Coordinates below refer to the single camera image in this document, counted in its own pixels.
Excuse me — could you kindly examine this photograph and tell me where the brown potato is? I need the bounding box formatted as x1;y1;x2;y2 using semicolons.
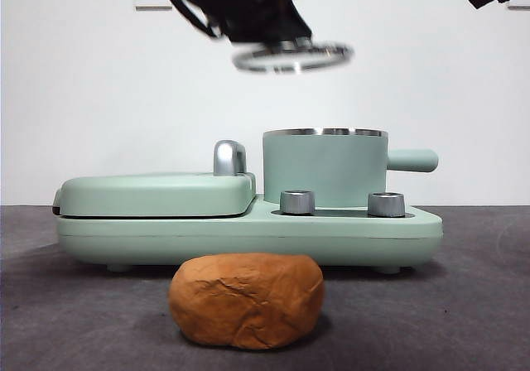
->
168;253;325;351

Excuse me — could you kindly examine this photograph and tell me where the green grill lid chrome handle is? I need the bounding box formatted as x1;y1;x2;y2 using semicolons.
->
52;139;258;219

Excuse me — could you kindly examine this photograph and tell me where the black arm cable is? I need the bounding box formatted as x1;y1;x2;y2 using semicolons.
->
163;0;223;39

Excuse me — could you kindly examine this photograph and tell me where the green pot with handle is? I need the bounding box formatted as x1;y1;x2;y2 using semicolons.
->
263;127;440;209

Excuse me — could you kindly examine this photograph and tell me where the green breakfast machine base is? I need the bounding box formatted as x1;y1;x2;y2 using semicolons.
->
55;192;444;275

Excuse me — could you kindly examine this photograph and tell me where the silver control knob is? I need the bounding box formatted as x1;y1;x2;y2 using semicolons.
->
367;191;406;218
279;189;316;215

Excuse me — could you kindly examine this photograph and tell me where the glass lid with green knob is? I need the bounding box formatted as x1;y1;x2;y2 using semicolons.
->
231;37;355;75

